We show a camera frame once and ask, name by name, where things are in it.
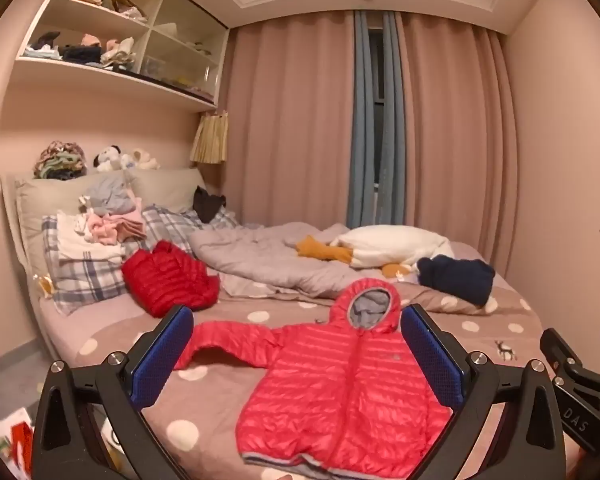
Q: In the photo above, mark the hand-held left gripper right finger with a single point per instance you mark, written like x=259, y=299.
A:
x=432, y=355

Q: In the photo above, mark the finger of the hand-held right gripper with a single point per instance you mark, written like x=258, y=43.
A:
x=575, y=375

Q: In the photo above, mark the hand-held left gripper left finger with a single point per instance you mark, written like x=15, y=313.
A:
x=162, y=355

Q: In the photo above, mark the pink-red hooded puffer jacket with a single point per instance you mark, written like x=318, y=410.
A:
x=350, y=385

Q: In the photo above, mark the dark and pale clothes pile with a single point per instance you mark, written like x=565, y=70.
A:
x=80, y=52

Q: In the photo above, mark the bed with dotted sheet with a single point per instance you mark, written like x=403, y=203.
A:
x=105, y=330

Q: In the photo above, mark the red folded puffer jacket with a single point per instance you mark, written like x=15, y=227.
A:
x=167, y=277

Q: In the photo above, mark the navy garment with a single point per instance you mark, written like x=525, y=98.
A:
x=457, y=277

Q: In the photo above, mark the white goose plush toy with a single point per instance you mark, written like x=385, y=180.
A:
x=395, y=245

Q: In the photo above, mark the yellow shiny packet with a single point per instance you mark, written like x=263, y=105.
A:
x=46, y=285

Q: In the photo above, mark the grey quilt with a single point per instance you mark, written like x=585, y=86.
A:
x=265, y=260

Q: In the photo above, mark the white garment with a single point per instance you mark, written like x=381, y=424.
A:
x=75, y=240

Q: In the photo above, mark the black cloth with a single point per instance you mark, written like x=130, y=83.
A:
x=207, y=205

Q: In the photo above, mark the beige pillow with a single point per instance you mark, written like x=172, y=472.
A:
x=45, y=200
x=170, y=187

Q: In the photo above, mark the blue-grey garment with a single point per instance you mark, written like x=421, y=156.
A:
x=110, y=195

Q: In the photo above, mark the red and white packet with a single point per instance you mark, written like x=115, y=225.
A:
x=15, y=440

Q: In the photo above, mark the camouflage cloth bundle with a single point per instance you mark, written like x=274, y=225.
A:
x=60, y=160

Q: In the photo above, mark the pink curtain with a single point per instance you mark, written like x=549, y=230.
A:
x=290, y=120
x=455, y=135

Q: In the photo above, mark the blue curtain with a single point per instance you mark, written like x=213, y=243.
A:
x=361, y=135

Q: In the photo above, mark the window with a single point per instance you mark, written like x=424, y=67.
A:
x=377, y=110

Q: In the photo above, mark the beige cloth items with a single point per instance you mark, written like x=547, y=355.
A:
x=100, y=0

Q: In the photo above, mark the white wall shelf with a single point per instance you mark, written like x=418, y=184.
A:
x=80, y=75

